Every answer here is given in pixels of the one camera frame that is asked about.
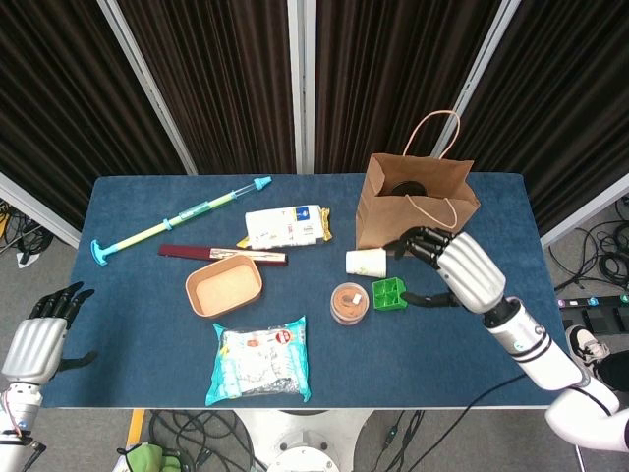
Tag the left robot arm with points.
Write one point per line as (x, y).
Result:
(12, 413)

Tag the white paper scrap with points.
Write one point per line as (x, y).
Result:
(28, 260)

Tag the black trouser leg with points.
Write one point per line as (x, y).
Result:
(616, 371)

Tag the white straight partition post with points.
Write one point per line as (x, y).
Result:
(301, 98)

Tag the white snack package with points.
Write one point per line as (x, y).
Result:
(282, 227)

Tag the black cylindrical cup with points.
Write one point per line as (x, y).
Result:
(408, 188)

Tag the brown paper bag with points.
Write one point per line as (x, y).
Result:
(388, 221)

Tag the white slanted partition post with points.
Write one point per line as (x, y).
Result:
(484, 54)
(147, 93)

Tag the green cloth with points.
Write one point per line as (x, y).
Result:
(147, 457)

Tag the maroon chopstick case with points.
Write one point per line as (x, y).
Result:
(187, 253)

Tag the black floor device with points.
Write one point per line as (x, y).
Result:
(607, 319)

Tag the teal plastic food package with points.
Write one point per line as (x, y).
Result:
(258, 361)

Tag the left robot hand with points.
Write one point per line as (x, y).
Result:
(32, 351)

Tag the blue table mat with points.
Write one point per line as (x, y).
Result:
(147, 344)

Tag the clear rubber band jar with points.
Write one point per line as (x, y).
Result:
(350, 304)

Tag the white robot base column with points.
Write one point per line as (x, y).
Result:
(300, 432)

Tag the white paper cup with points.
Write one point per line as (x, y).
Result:
(366, 264)

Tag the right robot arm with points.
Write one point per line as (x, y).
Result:
(540, 354)

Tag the green and blue pump stick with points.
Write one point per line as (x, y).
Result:
(147, 232)

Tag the green plastic grid box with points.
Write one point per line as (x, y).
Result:
(388, 295)

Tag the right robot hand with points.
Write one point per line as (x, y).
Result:
(472, 275)

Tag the white and black sneaker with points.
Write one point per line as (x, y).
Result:
(585, 344)

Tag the white partition rail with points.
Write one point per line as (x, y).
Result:
(34, 209)
(585, 211)

